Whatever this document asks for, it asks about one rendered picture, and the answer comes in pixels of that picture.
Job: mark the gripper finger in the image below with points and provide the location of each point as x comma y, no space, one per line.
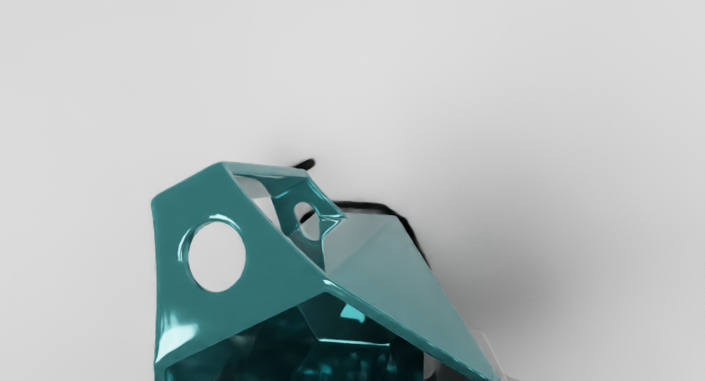
487,359

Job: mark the teal faceted mug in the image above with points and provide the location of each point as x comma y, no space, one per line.
275,282

